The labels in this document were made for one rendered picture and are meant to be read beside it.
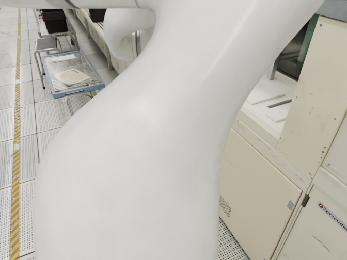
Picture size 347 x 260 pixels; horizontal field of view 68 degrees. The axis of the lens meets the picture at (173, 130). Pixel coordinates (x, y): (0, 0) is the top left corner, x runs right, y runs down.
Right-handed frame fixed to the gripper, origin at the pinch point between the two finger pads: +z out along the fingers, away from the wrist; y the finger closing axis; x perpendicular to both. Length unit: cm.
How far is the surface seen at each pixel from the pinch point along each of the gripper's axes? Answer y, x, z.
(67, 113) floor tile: -108, 162, 99
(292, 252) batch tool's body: 50, -4, 58
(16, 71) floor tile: -211, 262, 98
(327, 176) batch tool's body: 50, -3, 16
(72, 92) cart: -80, 126, 56
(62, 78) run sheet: -95, 147, 53
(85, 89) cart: -71, 131, 56
